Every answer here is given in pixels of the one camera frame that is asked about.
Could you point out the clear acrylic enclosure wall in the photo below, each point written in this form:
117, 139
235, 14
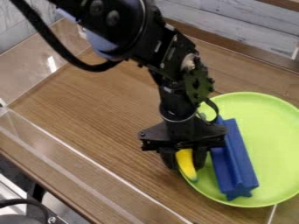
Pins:
85, 185

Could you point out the blue star-shaped prism block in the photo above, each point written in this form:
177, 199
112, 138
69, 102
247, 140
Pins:
233, 169

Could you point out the yellow toy banana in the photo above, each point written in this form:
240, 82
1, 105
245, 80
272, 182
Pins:
185, 164

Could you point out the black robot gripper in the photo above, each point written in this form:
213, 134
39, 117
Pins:
181, 130

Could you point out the green round plate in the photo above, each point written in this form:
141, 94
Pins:
268, 125

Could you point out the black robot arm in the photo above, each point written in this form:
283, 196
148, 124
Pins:
127, 30

